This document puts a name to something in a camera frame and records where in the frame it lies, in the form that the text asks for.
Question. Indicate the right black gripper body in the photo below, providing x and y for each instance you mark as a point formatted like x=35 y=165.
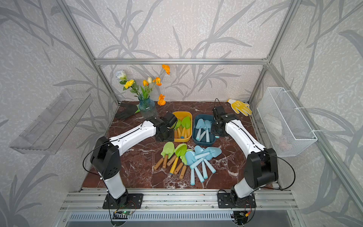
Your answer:
x=217 y=132

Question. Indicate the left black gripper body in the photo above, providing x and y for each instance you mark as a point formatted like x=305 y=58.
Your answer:
x=168 y=136

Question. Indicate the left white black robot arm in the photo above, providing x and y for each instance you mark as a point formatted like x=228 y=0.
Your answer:
x=106 y=154

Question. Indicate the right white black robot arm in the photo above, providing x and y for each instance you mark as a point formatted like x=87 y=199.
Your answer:
x=261 y=166

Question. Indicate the yellow storage box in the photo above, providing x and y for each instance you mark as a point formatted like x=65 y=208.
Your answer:
x=180 y=115

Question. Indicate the dark teal storage box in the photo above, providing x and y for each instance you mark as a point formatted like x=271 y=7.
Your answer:
x=203 y=142

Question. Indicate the yellow white garden glove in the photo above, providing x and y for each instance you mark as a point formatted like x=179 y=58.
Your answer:
x=240 y=107

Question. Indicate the glass vase with flowers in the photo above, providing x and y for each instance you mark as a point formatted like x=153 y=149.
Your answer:
x=142 y=92

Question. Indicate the black garden glove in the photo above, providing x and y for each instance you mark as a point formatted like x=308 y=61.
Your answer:
x=128 y=111

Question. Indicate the white wire mesh basket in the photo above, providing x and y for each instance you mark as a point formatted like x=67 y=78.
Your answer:
x=286 y=127

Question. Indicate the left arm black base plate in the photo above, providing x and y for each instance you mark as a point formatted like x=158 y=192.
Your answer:
x=126 y=201

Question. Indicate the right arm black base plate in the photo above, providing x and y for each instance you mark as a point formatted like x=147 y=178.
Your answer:
x=231 y=200

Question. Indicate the aluminium front rail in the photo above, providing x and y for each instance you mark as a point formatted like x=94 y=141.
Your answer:
x=92 y=199

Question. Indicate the clear plastic wall shelf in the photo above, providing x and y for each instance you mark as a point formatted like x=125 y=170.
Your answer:
x=52 y=127

